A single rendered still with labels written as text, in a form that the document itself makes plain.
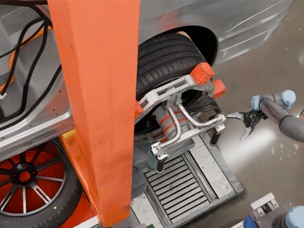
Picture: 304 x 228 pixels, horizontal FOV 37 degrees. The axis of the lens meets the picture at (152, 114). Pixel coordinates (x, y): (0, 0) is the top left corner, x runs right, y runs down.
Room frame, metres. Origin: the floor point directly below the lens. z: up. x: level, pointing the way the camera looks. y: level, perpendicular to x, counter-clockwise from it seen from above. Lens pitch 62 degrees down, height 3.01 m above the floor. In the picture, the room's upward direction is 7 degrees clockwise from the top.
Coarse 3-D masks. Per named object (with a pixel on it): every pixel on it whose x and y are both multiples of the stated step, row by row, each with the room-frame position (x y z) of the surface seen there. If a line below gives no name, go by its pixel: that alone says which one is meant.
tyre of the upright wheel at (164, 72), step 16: (144, 48) 1.32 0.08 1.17; (160, 48) 1.33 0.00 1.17; (176, 48) 1.35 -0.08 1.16; (192, 48) 1.41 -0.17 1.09; (144, 64) 1.23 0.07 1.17; (160, 64) 1.24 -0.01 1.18; (176, 64) 1.25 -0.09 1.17; (192, 64) 1.28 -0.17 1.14; (144, 80) 1.14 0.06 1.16; (160, 80) 1.17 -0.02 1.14
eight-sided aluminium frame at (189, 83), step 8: (176, 80) 1.19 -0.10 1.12; (184, 80) 1.20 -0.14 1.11; (192, 80) 1.20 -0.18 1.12; (160, 88) 1.13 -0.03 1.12; (168, 88) 1.15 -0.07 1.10; (176, 88) 1.14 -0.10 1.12; (184, 88) 1.15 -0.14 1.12; (192, 88) 1.18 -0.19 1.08; (200, 88) 1.21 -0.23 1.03; (208, 88) 1.25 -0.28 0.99; (144, 96) 1.09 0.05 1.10; (152, 96) 1.08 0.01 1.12; (160, 96) 1.09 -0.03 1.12; (168, 96) 1.10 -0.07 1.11; (200, 96) 1.29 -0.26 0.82; (144, 104) 1.07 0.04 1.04; (152, 104) 1.05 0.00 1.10; (208, 104) 1.27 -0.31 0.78; (144, 112) 1.03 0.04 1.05; (200, 112) 1.25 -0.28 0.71; (136, 120) 1.00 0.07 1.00; (160, 128) 1.16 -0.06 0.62; (136, 136) 1.05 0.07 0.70; (144, 136) 1.09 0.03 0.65; (152, 136) 1.12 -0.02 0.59; (160, 136) 1.11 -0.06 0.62; (136, 144) 1.01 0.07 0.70; (144, 144) 1.04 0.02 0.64
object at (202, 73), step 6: (198, 66) 1.27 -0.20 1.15; (204, 66) 1.27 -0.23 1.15; (192, 72) 1.25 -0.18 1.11; (198, 72) 1.24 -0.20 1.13; (204, 72) 1.23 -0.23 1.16; (210, 72) 1.24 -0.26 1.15; (198, 78) 1.22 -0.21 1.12; (204, 78) 1.22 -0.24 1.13; (198, 84) 1.20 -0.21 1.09; (204, 84) 1.22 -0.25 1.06
